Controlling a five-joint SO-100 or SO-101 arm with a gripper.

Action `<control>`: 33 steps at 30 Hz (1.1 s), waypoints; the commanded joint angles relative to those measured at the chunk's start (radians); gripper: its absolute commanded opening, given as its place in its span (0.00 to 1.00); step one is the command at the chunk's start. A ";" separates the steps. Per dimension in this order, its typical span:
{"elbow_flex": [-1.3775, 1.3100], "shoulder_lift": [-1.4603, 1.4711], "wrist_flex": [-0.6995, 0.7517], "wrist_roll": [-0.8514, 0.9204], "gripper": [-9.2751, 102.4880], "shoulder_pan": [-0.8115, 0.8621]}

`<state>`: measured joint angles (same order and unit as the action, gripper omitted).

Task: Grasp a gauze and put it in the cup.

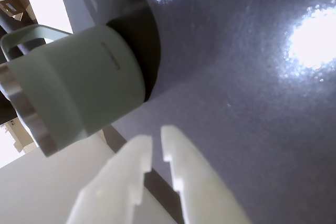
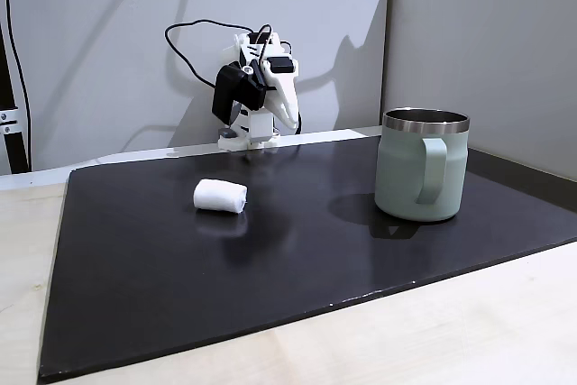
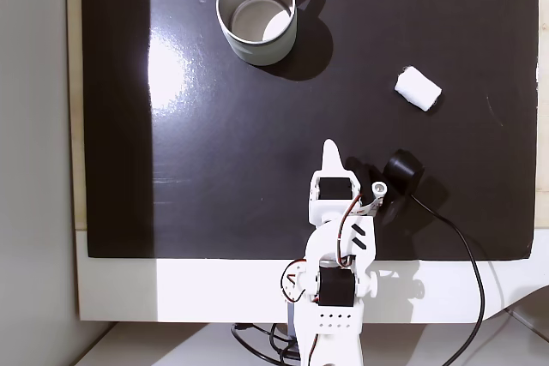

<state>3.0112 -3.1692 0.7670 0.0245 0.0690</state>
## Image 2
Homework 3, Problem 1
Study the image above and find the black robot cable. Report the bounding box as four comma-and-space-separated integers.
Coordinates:
163, 19, 304, 135

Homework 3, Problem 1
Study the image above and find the white gauze roll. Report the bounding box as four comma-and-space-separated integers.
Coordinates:
193, 178, 249, 215

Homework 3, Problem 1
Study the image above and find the black hanging cable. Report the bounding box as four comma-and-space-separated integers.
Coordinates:
0, 0, 34, 170

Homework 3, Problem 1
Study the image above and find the pale green metal cup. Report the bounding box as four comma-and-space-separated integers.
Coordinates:
373, 106, 472, 224

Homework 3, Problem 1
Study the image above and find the black camera box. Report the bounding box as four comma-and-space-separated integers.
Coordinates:
211, 64, 268, 126

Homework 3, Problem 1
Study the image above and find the white stand bracket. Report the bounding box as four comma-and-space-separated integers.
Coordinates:
0, 109, 21, 134

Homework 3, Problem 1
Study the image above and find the black table mat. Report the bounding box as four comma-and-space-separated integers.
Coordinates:
36, 133, 577, 382

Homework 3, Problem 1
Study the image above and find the black stand pole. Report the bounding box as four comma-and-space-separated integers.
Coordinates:
0, 22, 31, 175

